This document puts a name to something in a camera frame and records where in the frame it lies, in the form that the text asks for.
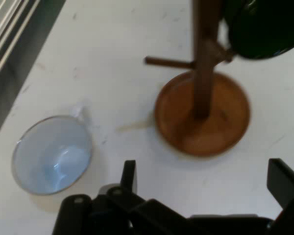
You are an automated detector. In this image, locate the brown wooden mug tree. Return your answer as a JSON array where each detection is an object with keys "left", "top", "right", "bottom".
[{"left": 144, "top": 0, "right": 251, "bottom": 157}]

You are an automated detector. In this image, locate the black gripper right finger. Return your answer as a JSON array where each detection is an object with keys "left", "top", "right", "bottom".
[{"left": 267, "top": 158, "right": 294, "bottom": 235}]

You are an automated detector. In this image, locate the dark green enamel mug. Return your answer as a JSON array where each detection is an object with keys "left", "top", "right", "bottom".
[{"left": 219, "top": 0, "right": 294, "bottom": 61}]

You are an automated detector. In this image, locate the aluminium wall rail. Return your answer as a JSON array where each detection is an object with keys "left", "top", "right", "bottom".
[{"left": 0, "top": 0, "right": 41, "bottom": 88}]

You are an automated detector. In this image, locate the white enamel mug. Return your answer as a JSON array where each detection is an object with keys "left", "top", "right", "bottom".
[{"left": 11, "top": 106, "right": 93, "bottom": 196}]

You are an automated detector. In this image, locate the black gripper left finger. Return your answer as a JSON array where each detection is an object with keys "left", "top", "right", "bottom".
[{"left": 51, "top": 160, "right": 147, "bottom": 235}]

